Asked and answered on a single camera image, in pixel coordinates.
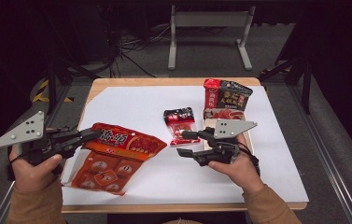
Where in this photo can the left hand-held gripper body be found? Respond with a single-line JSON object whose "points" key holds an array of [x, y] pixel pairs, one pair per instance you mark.
{"points": [[27, 130]]}

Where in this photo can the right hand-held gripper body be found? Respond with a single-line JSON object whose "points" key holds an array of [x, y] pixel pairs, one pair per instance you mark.
{"points": [[226, 127]]}

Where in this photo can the small red and black packet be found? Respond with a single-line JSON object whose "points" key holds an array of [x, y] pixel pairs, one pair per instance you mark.
{"points": [[180, 123]]}

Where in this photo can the cream plastic divided box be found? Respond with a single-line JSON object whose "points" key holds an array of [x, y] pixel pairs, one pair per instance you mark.
{"points": [[208, 124]]}

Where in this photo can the large red and black packet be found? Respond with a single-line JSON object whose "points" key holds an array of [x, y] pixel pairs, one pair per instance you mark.
{"points": [[229, 96]]}

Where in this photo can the orange snack packet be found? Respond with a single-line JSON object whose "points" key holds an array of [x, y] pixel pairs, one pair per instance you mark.
{"points": [[117, 155]]}

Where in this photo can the person's left hand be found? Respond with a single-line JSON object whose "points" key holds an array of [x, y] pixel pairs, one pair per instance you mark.
{"points": [[35, 177]]}

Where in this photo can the person's right hand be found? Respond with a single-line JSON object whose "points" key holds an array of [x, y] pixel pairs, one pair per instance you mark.
{"points": [[242, 174]]}

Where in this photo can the yellow and black hazard tape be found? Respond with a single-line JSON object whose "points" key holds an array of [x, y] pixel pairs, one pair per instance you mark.
{"points": [[41, 93]]}

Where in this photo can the black tripod stand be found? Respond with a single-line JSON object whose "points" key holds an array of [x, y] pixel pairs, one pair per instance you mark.
{"points": [[52, 84], [306, 81]]}

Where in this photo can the white table sheet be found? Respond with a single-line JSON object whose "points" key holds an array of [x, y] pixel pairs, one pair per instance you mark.
{"points": [[139, 99]]}

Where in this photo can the white metal stand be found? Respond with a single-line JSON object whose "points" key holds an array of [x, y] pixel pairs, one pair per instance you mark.
{"points": [[211, 18]]}

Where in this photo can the aluminium floor rail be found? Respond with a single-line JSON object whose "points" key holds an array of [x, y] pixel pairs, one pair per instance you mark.
{"points": [[329, 174], [57, 105]]}

